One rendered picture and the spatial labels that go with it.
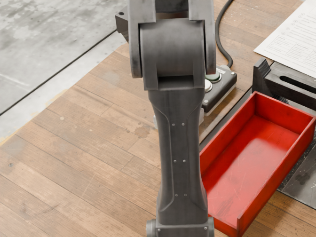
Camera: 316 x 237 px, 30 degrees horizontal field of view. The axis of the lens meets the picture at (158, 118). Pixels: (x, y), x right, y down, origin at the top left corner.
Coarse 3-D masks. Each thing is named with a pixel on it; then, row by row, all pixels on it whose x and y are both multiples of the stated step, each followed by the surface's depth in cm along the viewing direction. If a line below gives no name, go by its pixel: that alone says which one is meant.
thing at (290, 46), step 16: (304, 16) 128; (272, 32) 125; (288, 32) 124; (304, 32) 124; (256, 48) 121; (272, 48) 121; (288, 48) 121; (304, 48) 121; (288, 64) 117; (304, 64) 117
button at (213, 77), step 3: (216, 72) 112; (219, 72) 112; (207, 75) 111; (210, 75) 111; (213, 75) 111; (216, 75) 111; (219, 75) 111; (207, 78) 111; (210, 78) 111; (213, 78) 111; (216, 78) 110; (219, 78) 111
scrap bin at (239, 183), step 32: (256, 96) 104; (224, 128) 98; (256, 128) 105; (288, 128) 104; (224, 160) 101; (256, 160) 100; (288, 160) 95; (224, 192) 96; (256, 192) 89; (224, 224) 89
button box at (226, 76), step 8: (232, 0) 134; (224, 8) 131; (216, 24) 127; (216, 32) 125; (216, 40) 123; (224, 72) 113; (232, 72) 112; (216, 80) 111; (224, 80) 111; (232, 80) 112; (216, 88) 110; (224, 88) 110; (232, 88) 113; (208, 96) 108; (216, 96) 109; (224, 96) 112; (208, 104) 107; (216, 104) 110; (208, 112) 109
